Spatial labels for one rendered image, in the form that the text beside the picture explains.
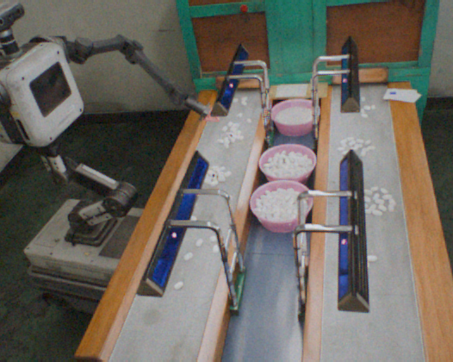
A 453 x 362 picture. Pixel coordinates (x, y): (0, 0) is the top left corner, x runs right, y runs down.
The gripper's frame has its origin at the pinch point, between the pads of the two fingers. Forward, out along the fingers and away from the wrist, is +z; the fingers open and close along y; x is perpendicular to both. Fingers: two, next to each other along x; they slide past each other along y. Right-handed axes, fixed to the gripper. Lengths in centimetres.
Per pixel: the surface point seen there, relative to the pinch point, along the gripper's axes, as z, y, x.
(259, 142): 22.0, -12.5, -10.6
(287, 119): 31.9, 13.6, -15.7
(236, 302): 29, -106, -10
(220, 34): -22, 47, -19
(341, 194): 32, -92, -63
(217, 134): 4.0, -0.5, 7.2
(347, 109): 36, -32, -60
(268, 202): 32, -53, -13
